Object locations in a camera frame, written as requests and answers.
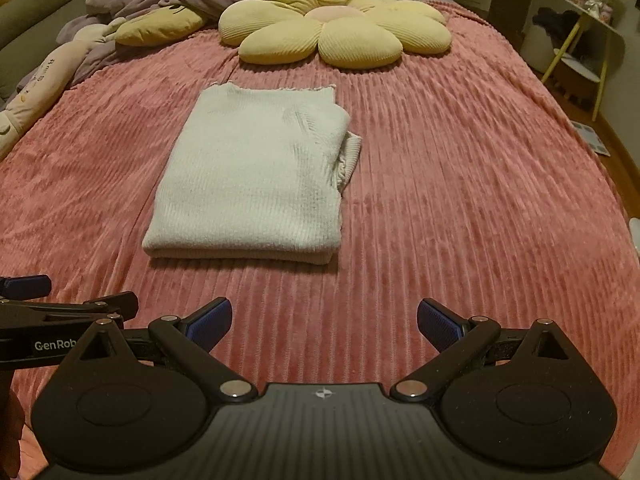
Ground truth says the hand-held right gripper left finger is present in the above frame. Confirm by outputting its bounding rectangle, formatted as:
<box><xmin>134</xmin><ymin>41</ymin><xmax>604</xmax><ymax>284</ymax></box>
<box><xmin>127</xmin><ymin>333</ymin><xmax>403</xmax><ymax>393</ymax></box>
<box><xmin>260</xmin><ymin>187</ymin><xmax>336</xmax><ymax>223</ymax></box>
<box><xmin>75</xmin><ymin>296</ymin><xmax>259</xmax><ymax>404</ymax></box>

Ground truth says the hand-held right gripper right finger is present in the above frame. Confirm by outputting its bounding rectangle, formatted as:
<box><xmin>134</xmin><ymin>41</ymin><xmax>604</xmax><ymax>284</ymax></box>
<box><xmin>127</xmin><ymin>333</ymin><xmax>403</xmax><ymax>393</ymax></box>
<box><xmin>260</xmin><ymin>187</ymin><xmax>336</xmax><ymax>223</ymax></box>
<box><xmin>390</xmin><ymin>297</ymin><xmax>574</xmax><ymax>404</ymax></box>

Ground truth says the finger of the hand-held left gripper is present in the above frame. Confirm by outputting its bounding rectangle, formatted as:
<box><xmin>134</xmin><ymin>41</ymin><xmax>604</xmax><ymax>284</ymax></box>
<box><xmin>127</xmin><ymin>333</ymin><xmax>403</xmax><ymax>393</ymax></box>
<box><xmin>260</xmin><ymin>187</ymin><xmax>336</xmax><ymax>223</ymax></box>
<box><xmin>0</xmin><ymin>290</ymin><xmax>139</xmax><ymax>332</ymax></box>
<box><xmin>0</xmin><ymin>274</ymin><xmax>52</xmax><ymax>302</ymax></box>

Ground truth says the white knit sweater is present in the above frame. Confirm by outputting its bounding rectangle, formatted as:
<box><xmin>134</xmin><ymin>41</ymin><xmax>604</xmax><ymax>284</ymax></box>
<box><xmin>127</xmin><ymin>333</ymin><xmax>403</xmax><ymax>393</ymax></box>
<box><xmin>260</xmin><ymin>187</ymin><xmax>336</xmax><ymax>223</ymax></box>
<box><xmin>141</xmin><ymin>82</ymin><xmax>364</xmax><ymax>265</ymax></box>

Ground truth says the person's left hand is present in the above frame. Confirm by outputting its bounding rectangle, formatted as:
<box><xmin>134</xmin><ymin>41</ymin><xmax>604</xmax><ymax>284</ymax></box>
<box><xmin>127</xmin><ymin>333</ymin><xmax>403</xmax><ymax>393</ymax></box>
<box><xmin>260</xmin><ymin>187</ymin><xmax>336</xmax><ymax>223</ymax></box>
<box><xmin>0</xmin><ymin>372</ymin><xmax>24</xmax><ymax>467</ymax></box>

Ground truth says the pink ribbed blanket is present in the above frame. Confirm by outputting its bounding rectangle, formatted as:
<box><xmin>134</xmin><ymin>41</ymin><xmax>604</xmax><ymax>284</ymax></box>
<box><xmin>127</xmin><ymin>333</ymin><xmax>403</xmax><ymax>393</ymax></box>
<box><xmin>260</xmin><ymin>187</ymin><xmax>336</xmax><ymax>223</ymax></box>
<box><xmin>0</xmin><ymin>0</ymin><xmax>640</xmax><ymax>467</ymax></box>

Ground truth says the cream plush toy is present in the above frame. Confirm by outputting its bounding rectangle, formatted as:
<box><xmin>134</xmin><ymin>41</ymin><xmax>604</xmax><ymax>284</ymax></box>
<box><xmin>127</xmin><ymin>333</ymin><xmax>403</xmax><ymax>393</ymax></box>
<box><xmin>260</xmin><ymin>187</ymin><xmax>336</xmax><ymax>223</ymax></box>
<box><xmin>0</xmin><ymin>17</ymin><xmax>127</xmax><ymax>162</ymax></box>

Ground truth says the grey-green sofa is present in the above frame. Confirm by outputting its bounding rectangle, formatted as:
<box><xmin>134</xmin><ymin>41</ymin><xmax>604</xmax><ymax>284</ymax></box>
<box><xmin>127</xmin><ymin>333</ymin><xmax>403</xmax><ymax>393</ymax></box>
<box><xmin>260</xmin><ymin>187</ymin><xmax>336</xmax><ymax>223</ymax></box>
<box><xmin>0</xmin><ymin>0</ymin><xmax>87</xmax><ymax>102</ymax></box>

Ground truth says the small yellow petal pillow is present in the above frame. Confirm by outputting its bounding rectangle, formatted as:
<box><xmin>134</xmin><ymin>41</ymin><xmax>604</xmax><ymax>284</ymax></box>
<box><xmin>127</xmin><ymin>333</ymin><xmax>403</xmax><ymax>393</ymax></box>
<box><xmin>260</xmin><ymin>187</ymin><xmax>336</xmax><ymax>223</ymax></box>
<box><xmin>114</xmin><ymin>6</ymin><xmax>210</xmax><ymax>47</ymax></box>

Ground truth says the yellow flower-shaped pillow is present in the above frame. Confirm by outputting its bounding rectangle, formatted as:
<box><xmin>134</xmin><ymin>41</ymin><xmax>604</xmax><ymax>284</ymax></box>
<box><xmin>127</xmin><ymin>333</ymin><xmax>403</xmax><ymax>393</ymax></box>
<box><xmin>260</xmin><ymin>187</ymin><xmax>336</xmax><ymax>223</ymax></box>
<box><xmin>218</xmin><ymin>0</ymin><xmax>453</xmax><ymax>70</ymax></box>

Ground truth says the purple duvet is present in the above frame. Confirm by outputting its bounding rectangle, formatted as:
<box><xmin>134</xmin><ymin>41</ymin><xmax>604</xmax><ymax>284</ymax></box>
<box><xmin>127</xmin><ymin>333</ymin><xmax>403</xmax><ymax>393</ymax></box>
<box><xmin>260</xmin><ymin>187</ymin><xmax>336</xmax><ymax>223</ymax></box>
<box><xmin>55</xmin><ymin>0</ymin><xmax>422</xmax><ymax>89</ymax></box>

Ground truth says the dark cloth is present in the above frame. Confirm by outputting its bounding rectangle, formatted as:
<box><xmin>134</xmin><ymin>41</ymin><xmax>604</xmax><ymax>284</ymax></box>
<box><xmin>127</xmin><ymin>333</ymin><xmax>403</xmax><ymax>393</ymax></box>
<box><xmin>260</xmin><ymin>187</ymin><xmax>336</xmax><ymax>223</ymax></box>
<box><xmin>532</xmin><ymin>7</ymin><xmax>597</xmax><ymax>62</ymax></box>

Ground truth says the yellow-legged side table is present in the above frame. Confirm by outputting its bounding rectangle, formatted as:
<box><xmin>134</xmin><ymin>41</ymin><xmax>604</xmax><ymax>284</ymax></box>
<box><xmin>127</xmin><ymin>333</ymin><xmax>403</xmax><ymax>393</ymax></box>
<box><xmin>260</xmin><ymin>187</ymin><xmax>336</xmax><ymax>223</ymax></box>
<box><xmin>537</xmin><ymin>0</ymin><xmax>627</xmax><ymax>122</ymax></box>

